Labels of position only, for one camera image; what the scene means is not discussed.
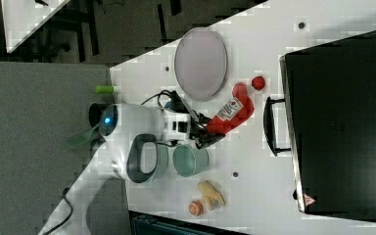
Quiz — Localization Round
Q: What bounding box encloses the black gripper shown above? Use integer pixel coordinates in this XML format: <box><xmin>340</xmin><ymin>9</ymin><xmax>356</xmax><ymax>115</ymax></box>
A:
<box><xmin>189</xmin><ymin>113</ymin><xmax>225</xmax><ymax>149</ymax></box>

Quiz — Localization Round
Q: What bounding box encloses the red ketchup bottle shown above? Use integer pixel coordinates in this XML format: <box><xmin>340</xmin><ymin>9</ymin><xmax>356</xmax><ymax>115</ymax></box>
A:
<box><xmin>206</xmin><ymin>82</ymin><xmax>255</xmax><ymax>134</ymax></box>

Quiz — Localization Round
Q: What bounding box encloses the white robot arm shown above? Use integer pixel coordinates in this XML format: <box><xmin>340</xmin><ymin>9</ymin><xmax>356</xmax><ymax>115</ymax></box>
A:
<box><xmin>99</xmin><ymin>104</ymin><xmax>224</xmax><ymax>183</ymax></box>

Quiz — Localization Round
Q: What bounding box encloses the green mug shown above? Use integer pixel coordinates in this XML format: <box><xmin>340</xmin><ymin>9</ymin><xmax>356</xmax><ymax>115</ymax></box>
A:
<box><xmin>172</xmin><ymin>145</ymin><xmax>210</xmax><ymax>177</ymax></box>

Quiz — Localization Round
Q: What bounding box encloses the blue bowl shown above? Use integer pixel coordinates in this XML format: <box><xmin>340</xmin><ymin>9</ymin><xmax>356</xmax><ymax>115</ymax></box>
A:
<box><xmin>164</xmin><ymin>101</ymin><xmax>175</xmax><ymax>110</ymax></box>

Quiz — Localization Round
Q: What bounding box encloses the yellow banana toy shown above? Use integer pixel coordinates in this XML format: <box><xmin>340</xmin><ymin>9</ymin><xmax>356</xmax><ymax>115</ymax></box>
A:
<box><xmin>197</xmin><ymin>181</ymin><xmax>225</xmax><ymax>211</ymax></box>

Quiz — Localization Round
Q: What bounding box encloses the orange slice toy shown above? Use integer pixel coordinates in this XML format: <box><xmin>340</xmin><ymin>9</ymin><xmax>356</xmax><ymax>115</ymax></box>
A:
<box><xmin>188</xmin><ymin>200</ymin><xmax>204</xmax><ymax>216</ymax></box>

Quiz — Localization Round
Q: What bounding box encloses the lavender round plate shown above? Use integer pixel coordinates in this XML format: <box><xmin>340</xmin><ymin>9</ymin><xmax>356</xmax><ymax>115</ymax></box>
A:
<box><xmin>174</xmin><ymin>27</ymin><xmax>227</xmax><ymax>101</ymax></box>

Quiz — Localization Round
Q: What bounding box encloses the red strawberry toy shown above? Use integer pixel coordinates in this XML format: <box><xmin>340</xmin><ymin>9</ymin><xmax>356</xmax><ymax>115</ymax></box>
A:
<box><xmin>252</xmin><ymin>76</ymin><xmax>265</xmax><ymax>91</ymax></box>

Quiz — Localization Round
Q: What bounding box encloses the green cylinder marker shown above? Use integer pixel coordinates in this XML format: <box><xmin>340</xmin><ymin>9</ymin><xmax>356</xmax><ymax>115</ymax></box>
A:
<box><xmin>95</xmin><ymin>85</ymin><xmax>115</xmax><ymax>94</ymax></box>

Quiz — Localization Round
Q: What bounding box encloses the dark blue crate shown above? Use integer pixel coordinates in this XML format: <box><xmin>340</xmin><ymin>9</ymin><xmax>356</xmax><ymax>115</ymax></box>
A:
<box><xmin>131</xmin><ymin>214</ymin><xmax>244</xmax><ymax>235</ymax></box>

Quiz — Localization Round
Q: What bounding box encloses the black toaster oven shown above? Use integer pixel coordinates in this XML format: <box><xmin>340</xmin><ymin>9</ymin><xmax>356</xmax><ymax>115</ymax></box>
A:
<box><xmin>279</xmin><ymin>30</ymin><xmax>376</xmax><ymax>222</ymax></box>

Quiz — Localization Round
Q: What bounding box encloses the white side table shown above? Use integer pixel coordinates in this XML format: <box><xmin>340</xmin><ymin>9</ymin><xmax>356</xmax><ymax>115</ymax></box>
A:
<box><xmin>0</xmin><ymin>0</ymin><xmax>71</xmax><ymax>53</ymax></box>

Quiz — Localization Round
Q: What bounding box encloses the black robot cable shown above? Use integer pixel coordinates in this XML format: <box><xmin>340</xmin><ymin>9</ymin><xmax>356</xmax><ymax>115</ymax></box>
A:
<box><xmin>42</xmin><ymin>89</ymin><xmax>200</xmax><ymax>235</ymax></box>

